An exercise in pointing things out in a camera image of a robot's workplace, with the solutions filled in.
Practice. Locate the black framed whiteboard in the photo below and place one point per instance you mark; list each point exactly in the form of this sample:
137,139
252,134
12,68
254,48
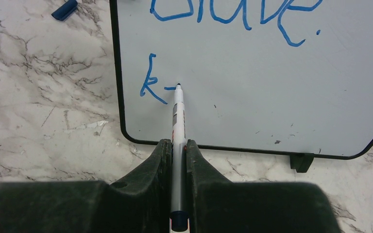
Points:
265,76

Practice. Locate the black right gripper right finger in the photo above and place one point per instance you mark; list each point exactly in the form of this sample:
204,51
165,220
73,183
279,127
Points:
219,205

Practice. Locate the blue whiteboard marker pen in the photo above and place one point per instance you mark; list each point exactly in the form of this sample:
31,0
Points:
178,204

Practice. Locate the blue marker cap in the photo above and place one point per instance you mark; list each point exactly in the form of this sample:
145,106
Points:
67,9

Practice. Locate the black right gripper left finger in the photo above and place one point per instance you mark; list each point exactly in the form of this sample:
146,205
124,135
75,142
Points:
139,202

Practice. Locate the black whiteboard stand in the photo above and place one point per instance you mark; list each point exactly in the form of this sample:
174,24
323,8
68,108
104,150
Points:
302,162

